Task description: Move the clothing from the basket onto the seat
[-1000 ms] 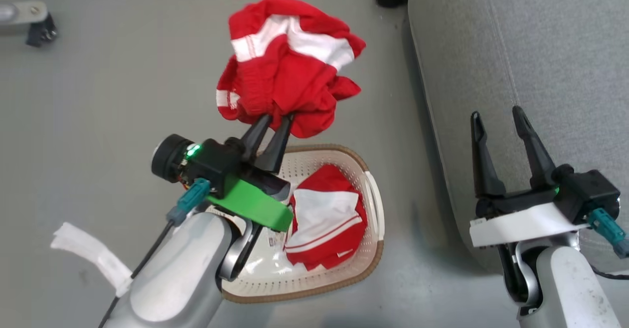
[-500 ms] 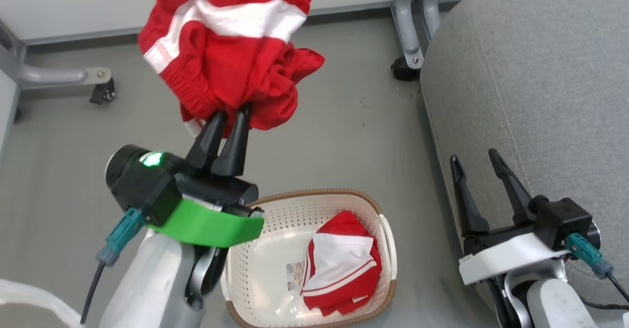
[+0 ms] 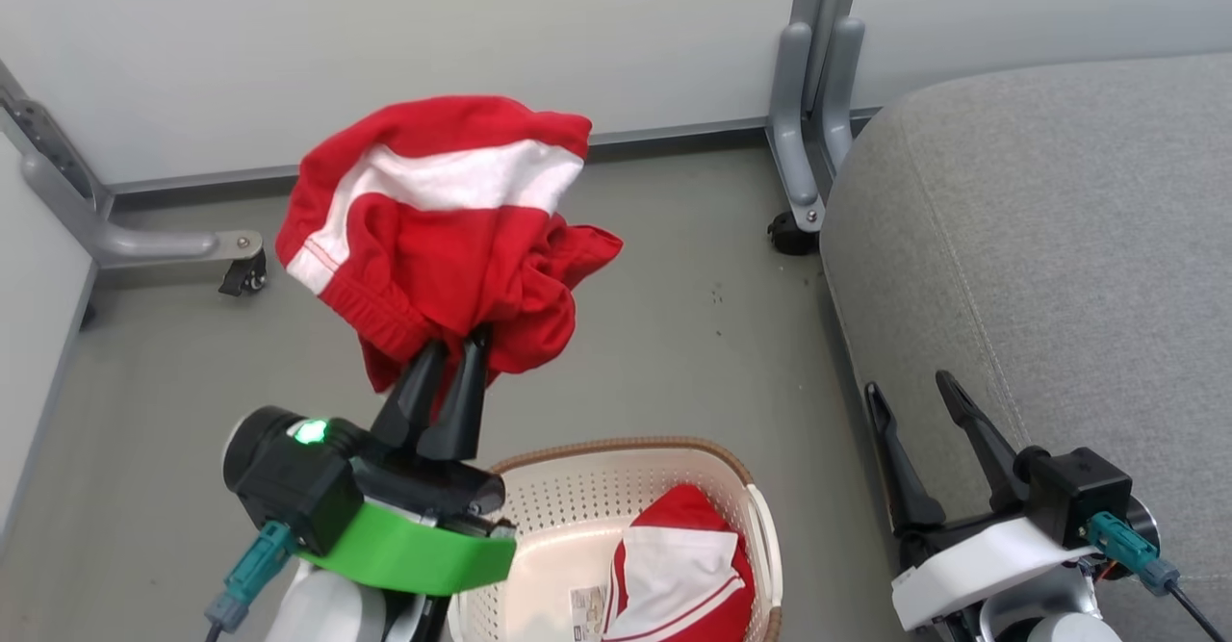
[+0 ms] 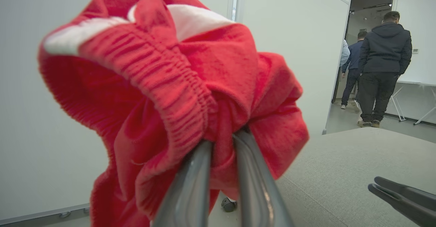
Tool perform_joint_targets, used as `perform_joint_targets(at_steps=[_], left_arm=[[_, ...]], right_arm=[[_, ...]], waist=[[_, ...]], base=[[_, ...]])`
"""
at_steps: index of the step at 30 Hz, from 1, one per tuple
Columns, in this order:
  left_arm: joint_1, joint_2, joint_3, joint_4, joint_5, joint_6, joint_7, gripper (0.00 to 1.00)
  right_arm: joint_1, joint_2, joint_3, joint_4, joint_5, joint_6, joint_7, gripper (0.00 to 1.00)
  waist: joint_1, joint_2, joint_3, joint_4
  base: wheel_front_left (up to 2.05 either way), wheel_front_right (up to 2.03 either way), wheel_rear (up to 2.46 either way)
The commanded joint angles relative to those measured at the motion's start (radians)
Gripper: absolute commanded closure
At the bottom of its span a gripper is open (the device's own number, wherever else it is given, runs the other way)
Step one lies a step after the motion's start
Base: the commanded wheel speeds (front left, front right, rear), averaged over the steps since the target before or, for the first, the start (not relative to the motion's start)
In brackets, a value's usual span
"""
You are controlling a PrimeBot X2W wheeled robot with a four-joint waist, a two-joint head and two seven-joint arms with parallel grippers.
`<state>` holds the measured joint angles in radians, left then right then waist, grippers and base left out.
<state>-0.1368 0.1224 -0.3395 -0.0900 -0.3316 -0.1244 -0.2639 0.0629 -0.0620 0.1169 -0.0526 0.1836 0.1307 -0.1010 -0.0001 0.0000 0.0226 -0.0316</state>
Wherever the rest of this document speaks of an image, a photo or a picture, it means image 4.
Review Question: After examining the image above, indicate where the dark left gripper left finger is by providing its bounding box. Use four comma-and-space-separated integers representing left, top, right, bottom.
152, 140, 214, 227

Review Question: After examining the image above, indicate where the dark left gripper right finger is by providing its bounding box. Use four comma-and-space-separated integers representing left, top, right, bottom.
233, 129, 295, 227

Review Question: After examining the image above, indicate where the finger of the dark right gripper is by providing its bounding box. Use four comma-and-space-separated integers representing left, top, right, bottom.
374, 176, 436, 204
368, 183, 436, 227

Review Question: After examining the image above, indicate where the red and white clothing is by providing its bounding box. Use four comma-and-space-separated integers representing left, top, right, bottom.
37, 0, 310, 227

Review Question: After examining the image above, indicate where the black caster wheel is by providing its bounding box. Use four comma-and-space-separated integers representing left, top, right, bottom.
221, 197, 237, 213

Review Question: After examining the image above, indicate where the man in black hoodie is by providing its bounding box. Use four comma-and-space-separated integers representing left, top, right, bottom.
357, 11, 412, 128

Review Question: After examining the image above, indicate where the man in navy jacket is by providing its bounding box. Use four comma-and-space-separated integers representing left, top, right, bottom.
341, 31, 368, 110

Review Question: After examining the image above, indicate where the person in light shirt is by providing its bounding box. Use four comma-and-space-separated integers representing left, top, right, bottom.
340, 39, 351, 67

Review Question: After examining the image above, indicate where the white rolling whiteboard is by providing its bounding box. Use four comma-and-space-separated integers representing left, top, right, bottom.
385, 0, 436, 125

